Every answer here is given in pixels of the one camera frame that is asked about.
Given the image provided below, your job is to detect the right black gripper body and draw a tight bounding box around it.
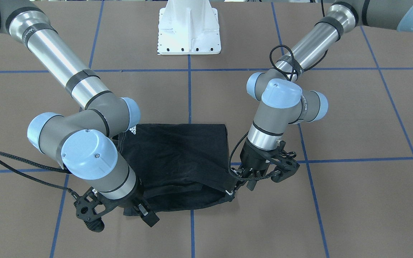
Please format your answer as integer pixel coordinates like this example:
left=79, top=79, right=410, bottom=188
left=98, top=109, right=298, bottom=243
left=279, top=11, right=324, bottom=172
left=102, top=183, right=146, bottom=212

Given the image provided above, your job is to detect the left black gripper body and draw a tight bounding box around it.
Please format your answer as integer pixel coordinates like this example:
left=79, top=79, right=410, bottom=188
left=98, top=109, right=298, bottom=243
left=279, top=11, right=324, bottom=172
left=240, top=142, right=275, bottom=180

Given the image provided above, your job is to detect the black printed t-shirt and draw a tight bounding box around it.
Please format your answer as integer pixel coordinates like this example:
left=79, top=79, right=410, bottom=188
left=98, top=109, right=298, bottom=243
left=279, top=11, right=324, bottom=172
left=113, top=124, right=229, bottom=212

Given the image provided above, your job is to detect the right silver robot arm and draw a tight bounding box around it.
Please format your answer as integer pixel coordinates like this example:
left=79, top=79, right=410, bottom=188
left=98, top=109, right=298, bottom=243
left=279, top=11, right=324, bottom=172
left=0, top=0, right=159, bottom=232

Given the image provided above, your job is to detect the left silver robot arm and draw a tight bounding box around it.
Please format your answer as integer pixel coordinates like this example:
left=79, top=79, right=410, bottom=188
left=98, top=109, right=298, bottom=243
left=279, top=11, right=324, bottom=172
left=225, top=0, right=413, bottom=196

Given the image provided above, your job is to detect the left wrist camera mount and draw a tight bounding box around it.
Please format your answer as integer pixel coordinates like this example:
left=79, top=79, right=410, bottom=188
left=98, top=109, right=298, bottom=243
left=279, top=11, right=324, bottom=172
left=269, top=140, right=300, bottom=183

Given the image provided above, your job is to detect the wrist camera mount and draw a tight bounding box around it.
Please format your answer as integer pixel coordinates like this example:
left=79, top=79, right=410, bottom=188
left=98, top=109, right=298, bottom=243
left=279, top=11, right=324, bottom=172
left=269, top=140, right=300, bottom=183
left=70, top=187, right=112, bottom=233

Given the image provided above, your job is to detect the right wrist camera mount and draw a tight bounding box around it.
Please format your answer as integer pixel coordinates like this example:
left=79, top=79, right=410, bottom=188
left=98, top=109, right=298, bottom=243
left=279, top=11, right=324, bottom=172
left=70, top=187, right=112, bottom=233

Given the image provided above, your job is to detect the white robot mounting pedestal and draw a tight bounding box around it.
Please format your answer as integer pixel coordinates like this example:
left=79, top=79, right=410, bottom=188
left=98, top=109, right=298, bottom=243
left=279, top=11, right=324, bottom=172
left=157, top=0, right=222, bottom=55

